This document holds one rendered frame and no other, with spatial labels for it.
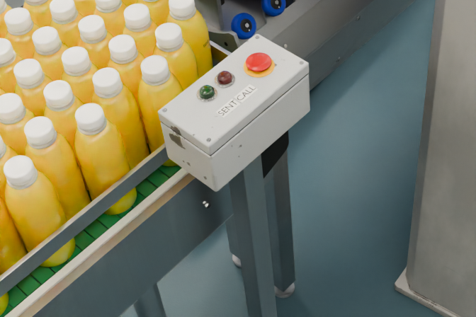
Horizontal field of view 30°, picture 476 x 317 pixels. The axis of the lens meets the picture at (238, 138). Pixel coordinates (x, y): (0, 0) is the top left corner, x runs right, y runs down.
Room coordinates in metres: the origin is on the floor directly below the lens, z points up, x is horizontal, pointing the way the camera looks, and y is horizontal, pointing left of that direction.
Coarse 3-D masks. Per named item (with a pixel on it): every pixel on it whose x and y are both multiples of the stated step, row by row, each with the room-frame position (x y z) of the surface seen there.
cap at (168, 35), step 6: (162, 24) 1.01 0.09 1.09; (168, 24) 1.01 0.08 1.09; (174, 24) 1.01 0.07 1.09; (156, 30) 1.00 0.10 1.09; (162, 30) 1.00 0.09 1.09; (168, 30) 1.00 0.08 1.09; (174, 30) 0.99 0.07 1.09; (180, 30) 0.99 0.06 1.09; (156, 36) 0.99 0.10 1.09; (162, 36) 0.98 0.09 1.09; (168, 36) 0.98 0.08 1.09; (174, 36) 0.98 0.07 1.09; (180, 36) 0.99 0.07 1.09; (162, 42) 0.98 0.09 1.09; (168, 42) 0.98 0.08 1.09; (174, 42) 0.98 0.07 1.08; (180, 42) 0.99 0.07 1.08
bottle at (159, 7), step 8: (144, 0) 1.10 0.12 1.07; (152, 0) 1.10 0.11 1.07; (160, 0) 1.10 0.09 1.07; (168, 0) 1.11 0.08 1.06; (152, 8) 1.09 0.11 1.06; (160, 8) 1.09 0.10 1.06; (168, 8) 1.10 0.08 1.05; (152, 16) 1.09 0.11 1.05; (160, 16) 1.09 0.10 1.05; (160, 24) 1.08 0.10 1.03
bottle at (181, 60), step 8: (184, 40) 1.00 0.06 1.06; (160, 48) 0.98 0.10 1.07; (168, 48) 0.98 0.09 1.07; (176, 48) 0.98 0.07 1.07; (184, 48) 0.99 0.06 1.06; (168, 56) 0.97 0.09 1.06; (176, 56) 0.97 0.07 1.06; (184, 56) 0.98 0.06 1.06; (192, 56) 0.99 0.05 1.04; (168, 64) 0.97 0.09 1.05; (176, 64) 0.97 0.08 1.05; (184, 64) 0.97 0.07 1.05; (192, 64) 0.98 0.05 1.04; (176, 72) 0.96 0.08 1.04; (184, 72) 0.97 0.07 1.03; (192, 72) 0.97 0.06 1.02; (184, 80) 0.96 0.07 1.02; (192, 80) 0.97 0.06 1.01; (184, 88) 0.96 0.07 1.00
